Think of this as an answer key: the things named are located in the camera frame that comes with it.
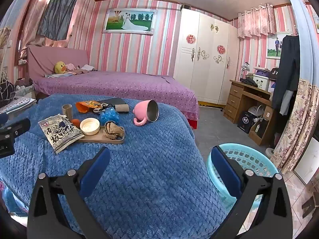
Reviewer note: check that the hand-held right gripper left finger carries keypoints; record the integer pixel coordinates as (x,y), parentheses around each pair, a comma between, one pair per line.
(96,171)

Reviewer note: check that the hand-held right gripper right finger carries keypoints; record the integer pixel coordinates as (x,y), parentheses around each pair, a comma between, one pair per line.
(225,174)

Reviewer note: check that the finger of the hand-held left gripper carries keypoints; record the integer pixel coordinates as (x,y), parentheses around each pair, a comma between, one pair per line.
(20,125)

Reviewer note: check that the teal plastic basket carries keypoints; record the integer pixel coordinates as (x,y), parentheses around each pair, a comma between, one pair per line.
(249,154)

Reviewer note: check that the black white snack packet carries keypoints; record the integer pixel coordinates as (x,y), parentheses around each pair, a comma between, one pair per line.
(59,133)

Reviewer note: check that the brown paper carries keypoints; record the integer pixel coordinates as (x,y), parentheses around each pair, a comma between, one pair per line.
(113,130)

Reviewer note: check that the white paper bowl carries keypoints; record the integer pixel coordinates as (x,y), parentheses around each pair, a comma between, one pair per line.
(89,127)

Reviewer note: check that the cardboard tube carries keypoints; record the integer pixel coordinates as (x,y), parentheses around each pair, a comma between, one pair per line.
(122,108)
(67,112)

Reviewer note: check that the orange peel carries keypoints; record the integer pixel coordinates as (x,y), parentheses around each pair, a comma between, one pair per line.
(75,122)

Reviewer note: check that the orange snack bag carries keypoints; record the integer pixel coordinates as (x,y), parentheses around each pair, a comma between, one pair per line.
(86,105)

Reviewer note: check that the patterned cloth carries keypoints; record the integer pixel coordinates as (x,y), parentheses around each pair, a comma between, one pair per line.
(15,103)

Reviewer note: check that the brown cardboard piece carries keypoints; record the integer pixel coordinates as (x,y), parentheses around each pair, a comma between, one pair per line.
(99,138)

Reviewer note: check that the black white patterned bag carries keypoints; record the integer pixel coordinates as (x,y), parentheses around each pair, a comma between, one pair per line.
(6,89)

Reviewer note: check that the white fan base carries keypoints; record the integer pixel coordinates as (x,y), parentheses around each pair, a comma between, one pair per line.
(270,152)

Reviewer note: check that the brown cardboard box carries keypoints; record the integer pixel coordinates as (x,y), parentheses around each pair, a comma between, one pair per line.
(254,133)

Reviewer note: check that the black cardboard box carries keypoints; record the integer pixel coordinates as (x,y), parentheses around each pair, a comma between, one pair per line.
(245,122)

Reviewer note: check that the blue fleece blanket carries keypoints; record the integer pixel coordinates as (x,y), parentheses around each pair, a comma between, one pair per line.
(149,154)

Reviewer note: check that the pink headboard cover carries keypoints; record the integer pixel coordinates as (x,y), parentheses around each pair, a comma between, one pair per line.
(42,59)

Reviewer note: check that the yellow duck plush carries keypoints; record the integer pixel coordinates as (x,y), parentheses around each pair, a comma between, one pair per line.
(59,67)

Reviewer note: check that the white appliance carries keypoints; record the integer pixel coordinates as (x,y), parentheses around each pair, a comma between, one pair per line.
(255,109)

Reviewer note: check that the wooden desk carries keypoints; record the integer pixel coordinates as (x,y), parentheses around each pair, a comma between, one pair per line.
(234,99)

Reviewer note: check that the pink mug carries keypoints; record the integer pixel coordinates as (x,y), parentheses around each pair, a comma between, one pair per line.
(140,110)

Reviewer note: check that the white board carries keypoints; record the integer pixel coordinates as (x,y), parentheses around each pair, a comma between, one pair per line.
(307,161)

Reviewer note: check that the pile of pink clothes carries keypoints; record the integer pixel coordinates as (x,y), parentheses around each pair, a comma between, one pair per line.
(86,67)

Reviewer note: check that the small wooden stool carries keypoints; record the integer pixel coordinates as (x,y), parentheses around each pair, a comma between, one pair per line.
(310,205)

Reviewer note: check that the purple dotted bed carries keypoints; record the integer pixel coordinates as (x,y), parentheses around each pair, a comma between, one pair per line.
(124,84)

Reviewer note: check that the dark clothes on desk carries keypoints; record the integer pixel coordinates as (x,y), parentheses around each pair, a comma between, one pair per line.
(249,81)

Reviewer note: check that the white storage box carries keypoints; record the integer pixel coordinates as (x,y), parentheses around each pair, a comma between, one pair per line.
(261,82)

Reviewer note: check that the white wardrobe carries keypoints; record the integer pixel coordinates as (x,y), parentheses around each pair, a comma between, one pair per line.
(206,74)

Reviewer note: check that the pink window curtain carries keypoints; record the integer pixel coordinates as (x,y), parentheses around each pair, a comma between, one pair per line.
(32,17)

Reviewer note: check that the purple box lid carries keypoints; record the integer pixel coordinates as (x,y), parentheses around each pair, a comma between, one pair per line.
(261,71)

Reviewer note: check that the desk lamp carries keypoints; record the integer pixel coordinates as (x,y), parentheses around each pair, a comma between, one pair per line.
(245,66)

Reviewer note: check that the dark cap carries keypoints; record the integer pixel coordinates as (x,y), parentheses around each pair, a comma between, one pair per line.
(274,73)

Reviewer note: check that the grey window curtain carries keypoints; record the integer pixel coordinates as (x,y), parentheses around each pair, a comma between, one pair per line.
(57,12)

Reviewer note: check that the dark hanging jacket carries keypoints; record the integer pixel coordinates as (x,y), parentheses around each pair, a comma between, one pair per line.
(287,67)

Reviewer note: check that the red round paper decoration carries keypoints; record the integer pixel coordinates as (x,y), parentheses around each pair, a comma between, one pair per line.
(191,39)
(221,49)

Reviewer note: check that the framed wedding picture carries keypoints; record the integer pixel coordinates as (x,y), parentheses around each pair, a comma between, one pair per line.
(129,21)

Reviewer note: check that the pink curtain valance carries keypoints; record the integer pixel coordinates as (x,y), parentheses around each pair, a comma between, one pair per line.
(254,22)

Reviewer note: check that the small wall poster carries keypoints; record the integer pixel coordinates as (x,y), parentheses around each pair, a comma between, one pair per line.
(273,46)

